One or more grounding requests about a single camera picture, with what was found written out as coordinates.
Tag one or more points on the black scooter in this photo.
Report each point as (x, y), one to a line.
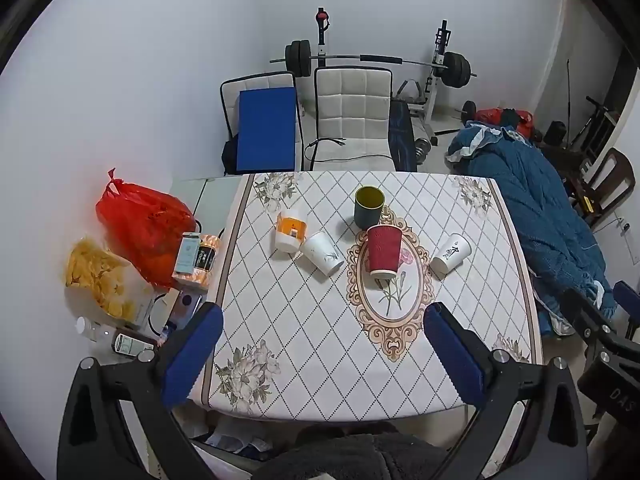
(590, 120)

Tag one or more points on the blue board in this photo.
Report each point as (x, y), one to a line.
(266, 130)

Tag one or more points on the small green label box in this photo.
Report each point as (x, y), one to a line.
(130, 344)

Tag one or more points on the dark blue weight bench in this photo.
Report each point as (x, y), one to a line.
(402, 135)

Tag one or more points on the red paper cup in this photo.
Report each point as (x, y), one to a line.
(384, 252)

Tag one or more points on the white cup with black brushstroke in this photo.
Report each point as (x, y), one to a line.
(450, 255)

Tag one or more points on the brown wooden chair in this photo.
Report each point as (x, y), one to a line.
(612, 180)

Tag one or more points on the clear plastic bottle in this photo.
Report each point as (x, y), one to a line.
(92, 329)

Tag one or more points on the orange and black can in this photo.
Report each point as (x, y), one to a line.
(209, 257)

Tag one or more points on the person's dark fleece clothing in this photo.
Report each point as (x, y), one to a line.
(350, 455)

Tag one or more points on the orange and white cup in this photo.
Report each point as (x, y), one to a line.
(290, 232)

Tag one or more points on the floral diamond pattern tablecloth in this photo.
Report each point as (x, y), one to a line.
(300, 320)

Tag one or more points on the dark green cup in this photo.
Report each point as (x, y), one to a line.
(369, 210)

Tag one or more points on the white cup with plant print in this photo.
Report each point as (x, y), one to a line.
(322, 254)

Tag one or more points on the metal dumbbell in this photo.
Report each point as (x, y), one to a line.
(425, 149)

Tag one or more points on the red plastic bag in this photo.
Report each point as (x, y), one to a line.
(145, 230)

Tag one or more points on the teal and white box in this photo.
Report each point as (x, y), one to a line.
(186, 257)

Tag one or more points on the white barbell rack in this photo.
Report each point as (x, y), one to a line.
(436, 75)

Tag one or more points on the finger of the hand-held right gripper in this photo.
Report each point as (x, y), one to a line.
(627, 297)
(587, 315)

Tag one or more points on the clear bag of yellow chips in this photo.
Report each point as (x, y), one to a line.
(105, 280)

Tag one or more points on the black bag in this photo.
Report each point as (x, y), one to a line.
(230, 155)

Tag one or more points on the barbell with black plates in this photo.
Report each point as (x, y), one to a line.
(457, 69)

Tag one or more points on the black round weight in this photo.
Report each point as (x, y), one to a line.
(555, 132)

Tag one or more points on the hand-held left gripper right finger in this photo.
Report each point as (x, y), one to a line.
(452, 355)

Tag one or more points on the white padded chair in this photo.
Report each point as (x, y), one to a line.
(350, 105)
(260, 81)

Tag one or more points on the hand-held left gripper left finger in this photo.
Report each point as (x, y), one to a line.
(194, 355)

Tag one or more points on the blue quilt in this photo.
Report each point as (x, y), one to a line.
(540, 200)

